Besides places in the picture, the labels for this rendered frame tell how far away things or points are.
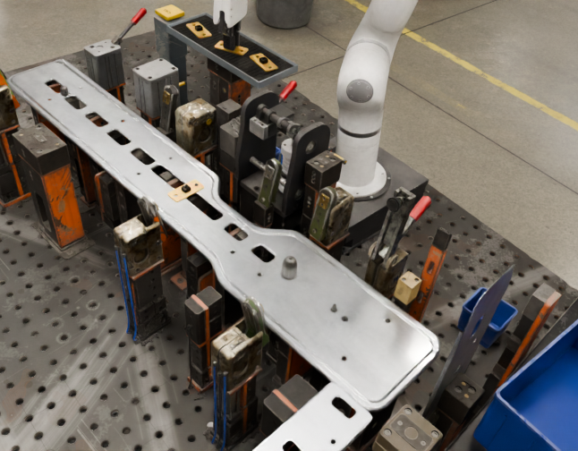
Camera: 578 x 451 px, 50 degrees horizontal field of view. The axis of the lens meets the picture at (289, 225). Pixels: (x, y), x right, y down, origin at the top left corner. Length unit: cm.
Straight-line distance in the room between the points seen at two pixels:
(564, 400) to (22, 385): 112
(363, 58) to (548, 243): 179
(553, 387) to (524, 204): 212
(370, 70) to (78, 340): 95
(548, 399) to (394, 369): 27
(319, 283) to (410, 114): 250
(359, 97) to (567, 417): 83
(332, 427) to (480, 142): 268
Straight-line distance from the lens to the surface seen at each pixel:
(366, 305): 125
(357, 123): 165
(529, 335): 116
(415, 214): 127
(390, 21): 152
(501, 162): 349
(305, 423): 109
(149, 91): 166
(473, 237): 191
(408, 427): 105
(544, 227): 318
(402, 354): 120
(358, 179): 177
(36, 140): 162
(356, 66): 152
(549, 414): 118
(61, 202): 168
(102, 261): 173
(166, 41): 187
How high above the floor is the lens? 196
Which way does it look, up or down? 44 degrees down
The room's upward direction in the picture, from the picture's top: 6 degrees clockwise
